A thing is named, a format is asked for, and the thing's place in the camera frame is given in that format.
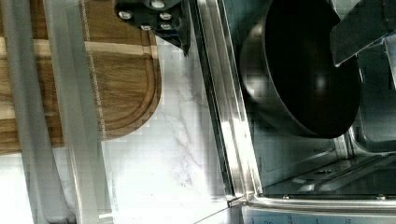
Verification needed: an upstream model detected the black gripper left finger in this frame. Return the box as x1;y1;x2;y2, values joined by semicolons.
114;0;191;56

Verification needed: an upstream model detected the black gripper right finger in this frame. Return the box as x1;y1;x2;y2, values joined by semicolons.
330;0;396;66

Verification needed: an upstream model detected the stainless steel toaster oven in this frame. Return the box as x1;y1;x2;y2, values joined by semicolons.
189;0;395;224

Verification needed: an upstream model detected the glass oven door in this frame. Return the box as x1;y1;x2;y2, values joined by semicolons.
0;0;115;224

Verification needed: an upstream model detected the wooden cutting board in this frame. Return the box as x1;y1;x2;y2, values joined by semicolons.
0;0;163;156

